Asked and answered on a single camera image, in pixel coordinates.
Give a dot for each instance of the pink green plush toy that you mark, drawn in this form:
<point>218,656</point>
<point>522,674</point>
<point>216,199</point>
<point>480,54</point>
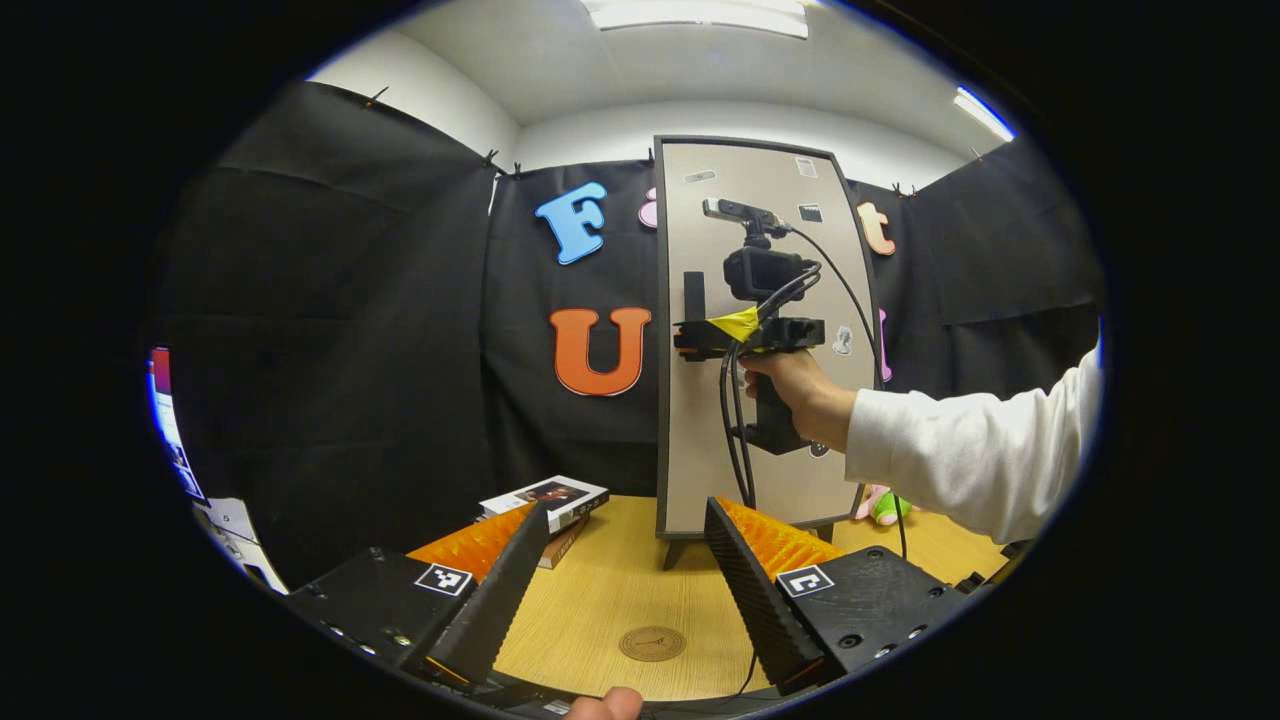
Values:
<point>885,508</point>

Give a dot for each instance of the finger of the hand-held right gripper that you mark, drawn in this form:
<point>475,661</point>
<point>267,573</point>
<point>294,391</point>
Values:
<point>700,340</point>

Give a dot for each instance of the white book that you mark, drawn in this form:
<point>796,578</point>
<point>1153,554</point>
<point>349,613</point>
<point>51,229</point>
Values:
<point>545,495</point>

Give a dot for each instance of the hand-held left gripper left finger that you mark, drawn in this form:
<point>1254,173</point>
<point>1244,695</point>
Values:
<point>500,600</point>

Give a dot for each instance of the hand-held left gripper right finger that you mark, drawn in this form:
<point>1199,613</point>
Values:
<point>760,600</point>

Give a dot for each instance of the black backdrop cloth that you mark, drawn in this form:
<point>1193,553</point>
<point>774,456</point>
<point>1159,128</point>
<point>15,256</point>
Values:
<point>350,350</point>

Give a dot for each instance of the round brown coaster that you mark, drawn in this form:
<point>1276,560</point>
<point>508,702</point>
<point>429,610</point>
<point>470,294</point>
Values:
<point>652,643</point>

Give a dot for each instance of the brown book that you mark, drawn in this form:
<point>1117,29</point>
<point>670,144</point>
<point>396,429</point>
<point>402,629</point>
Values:
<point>560,550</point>

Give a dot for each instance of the long ceiling light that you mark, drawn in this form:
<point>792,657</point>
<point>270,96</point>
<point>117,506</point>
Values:
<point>700,15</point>
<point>982,112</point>

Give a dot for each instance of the white paper sheet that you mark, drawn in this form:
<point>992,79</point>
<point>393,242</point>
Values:
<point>232,518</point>

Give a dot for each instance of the computer monitor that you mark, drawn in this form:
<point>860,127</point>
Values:
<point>165,420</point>

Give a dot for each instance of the dark grey cabinet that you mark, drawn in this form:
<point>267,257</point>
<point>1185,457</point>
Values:
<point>674,552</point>

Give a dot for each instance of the white flat object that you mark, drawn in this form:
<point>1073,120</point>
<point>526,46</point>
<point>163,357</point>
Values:
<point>255,565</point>

